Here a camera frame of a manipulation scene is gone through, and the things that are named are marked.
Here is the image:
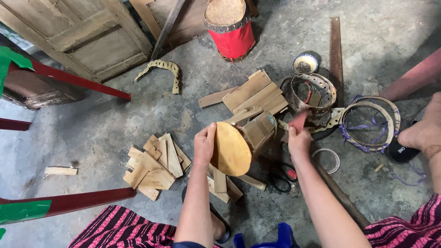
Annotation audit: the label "black sandal with white print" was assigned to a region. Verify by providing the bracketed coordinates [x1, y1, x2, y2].
[385, 107, 428, 164]

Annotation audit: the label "bamboo hoop with purple string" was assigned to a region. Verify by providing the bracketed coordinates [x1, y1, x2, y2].
[338, 101, 395, 154]
[348, 95, 402, 139]

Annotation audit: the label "person's left hand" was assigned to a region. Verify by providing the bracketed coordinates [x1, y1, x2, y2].
[194, 122, 218, 166]

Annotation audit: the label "white tape ring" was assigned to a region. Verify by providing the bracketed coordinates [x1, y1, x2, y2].
[311, 148, 341, 175]

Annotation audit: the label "faded pink furniture leg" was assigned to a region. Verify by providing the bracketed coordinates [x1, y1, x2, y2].
[378, 48, 441, 102]

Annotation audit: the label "plain black sandal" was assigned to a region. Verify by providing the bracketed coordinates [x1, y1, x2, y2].
[181, 185, 232, 245]

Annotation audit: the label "green plastic sheet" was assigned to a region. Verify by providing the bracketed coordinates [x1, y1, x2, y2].
[0, 46, 35, 99]

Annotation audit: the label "person's right foot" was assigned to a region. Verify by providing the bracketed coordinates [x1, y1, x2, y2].
[397, 91, 441, 195]

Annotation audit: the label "curved perforated beige strip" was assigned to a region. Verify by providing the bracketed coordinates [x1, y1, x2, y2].
[134, 59, 181, 95]

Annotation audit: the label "small pale wooden block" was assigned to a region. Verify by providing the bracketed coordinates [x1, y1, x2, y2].
[44, 166, 79, 176]

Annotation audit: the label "leaning wooden board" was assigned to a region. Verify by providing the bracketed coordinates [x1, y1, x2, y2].
[129, 0, 260, 48]

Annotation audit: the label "person's foot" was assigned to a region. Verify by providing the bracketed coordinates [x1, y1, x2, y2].
[397, 91, 441, 195]
[210, 211, 229, 242]

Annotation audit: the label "unfinished small wooden drum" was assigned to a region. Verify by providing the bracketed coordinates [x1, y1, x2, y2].
[207, 111, 278, 177]

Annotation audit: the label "grey metal bar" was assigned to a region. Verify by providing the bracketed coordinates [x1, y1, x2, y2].
[150, 0, 187, 61]

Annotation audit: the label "person's left foot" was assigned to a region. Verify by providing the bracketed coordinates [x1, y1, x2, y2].
[210, 211, 229, 242]

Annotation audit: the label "red sandpaper piece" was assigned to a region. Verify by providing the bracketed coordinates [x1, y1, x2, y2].
[289, 110, 310, 133]

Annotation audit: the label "blue plastic stool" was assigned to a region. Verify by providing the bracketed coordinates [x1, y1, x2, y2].
[233, 222, 300, 248]

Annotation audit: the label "round wooden peg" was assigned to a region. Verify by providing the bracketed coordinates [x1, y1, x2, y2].
[237, 174, 267, 192]

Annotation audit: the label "dark red furniture leg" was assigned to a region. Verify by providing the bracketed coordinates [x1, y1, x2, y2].
[0, 118, 32, 132]
[7, 59, 132, 101]
[0, 187, 137, 226]

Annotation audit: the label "old wooden door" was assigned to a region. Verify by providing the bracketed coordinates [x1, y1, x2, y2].
[0, 0, 154, 83]

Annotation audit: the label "perforated metal band ring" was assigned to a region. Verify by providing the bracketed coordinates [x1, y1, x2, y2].
[282, 73, 338, 127]

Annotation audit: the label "long brown wooden stick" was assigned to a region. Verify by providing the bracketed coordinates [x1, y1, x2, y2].
[312, 160, 371, 230]

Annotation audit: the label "black and red scissors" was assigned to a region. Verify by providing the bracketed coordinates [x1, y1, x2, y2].
[268, 162, 299, 194]

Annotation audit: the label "small bowl of nails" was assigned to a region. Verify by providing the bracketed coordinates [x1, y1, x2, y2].
[292, 54, 319, 75]

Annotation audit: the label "loose purple string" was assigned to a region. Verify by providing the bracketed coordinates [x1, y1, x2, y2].
[393, 162, 428, 187]

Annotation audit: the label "person's right hand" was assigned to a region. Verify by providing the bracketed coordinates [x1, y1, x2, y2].
[287, 126, 313, 163]

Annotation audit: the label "long thin wooden slat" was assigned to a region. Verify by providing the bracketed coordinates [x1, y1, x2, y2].
[198, 86, 240, 109]

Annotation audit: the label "red drum with hide head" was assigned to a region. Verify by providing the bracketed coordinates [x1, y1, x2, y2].
[203, 0, 256, 63]

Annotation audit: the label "pink black striped trousers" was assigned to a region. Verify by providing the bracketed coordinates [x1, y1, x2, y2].
[68, 194, 441, 248]

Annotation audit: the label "green tape wrap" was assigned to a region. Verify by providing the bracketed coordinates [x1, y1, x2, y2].
[0, 199, 52, 226]

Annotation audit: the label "short wooden slat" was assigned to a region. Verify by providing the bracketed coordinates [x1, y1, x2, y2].
[226, 176, 244, 203]
[212, 167, 228, 194]
[206, 175, 231, 204]

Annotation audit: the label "rusty hand saw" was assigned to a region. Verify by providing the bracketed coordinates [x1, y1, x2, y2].
[329, 17, 345, 108]

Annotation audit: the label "pile of wooden slats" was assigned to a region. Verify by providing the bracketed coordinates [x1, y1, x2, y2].
[222, 70, 289, 125]
[123, 133, 192, 202]

